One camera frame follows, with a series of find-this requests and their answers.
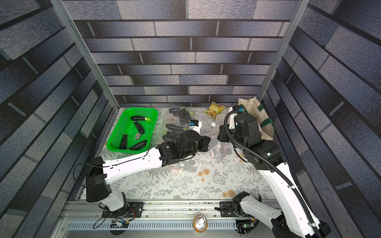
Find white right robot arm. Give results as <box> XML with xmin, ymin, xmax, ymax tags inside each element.
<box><xmin>218</xmin><ymin>111</ymin><xmax>331</xmax><ymax>238</ymax></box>

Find clear pink-dotted zip-top bag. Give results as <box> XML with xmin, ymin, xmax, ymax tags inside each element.
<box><xmin>169</xmin><ymin>107</ymin><xmax>195</xmax><ymax>125</ymax></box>

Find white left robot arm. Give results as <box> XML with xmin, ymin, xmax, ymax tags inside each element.
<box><xmin>86</xmin><ymin>130</ymin><xmax>211</xmax><ymax>212</ymax></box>

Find tape roll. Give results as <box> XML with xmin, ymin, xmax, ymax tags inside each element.
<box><xmin>193</xmin><ymin>215</ymin><xmax>208</xmax><ymax>233</ymax></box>

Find beige tote bag green handles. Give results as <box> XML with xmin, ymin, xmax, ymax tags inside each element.
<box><xmin>238</xmin><ymin>98</ymin><xmax>275</xmax><ymax>141</ymax></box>

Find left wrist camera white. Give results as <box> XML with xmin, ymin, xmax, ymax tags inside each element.
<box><xmin>188</xmin><ymin>120</ymin><xmax>202</xmax><ymax>134</ymax></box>

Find large eggplant front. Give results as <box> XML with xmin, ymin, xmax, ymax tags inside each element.
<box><xmin>181</xmin><ymin>108</ymin><xmax>194</xmax><ymax>124</ymax></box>

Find eggplant basket front edge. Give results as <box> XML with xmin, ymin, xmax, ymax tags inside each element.
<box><xmin>129</xmin><ymin>140</ymin><xmax>147</xmax><ymax>151</ymax></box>

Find small eggplant at basket wall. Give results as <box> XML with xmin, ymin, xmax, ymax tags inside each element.
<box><xmin>119</xmin><ymin>134</ymin><xmax>128</xmax><ymax>150</ymax></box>

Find long eggplant stem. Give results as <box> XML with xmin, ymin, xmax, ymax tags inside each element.
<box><xmin>178</xmin><ymin>110</ymin><xmax>186</xmax><ymax>125</ymax></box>

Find black corrugated cable conduit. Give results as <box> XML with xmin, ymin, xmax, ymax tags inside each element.
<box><xmin>224</xmin><ymin>110</ymin><xmax>323</xmax><ymax>238</ymax></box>

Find aluminium frame post right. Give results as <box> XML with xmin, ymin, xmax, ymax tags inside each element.
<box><xmin>256</xmin><ymin>0</ymin><xmax>310</xmax><ymax>102</ymax></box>

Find aluminium frame post left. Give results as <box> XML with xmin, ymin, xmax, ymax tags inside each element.
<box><xmin>50</xmin><ymin>0</ymin><xmax>120</xmax><ymax>112</ymax></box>

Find floral patterned table mat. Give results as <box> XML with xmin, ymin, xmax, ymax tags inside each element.
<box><xmin>99</xmin><ymin>106</ymin><xmax>275</xmax><ymax>200</ymax></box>

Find yellow snack packet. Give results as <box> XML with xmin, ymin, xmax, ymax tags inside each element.
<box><xmin>204</xmin><ymin>102</ymin><xmax>226</xmax><ymax>119</ymax></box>

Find short eggplant basket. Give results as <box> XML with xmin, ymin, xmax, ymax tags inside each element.
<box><xmin>134</xmin><ymin>121</ymin><xmax>145</xmax><ymax>134</ymax></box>

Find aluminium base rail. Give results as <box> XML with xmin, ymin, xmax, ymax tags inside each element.
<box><xmin>51</xmin><ymin>200</ymin><xmax>273</xmax><ymax>238</ymax></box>

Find aluminium frame post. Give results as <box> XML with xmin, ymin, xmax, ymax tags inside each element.
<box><xmin>50</xmin><ymin>0</ymin><xmax>120</xmax><ymax>112</ymax></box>
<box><xmin>256</xmin><ymin>0</ymin><xmax>310</xmax><ymax>102</ymax></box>

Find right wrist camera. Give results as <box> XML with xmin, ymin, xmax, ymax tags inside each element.
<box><xmin>229</xmin><ymin>105</ymin><xmax>246</xmax><ymax>116</ymax></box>

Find green plastic basket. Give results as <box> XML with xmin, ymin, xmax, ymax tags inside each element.
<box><xmin>107</xmin><ymin>107</ymin><xmax>158</xmax><ymax>154</ymax></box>

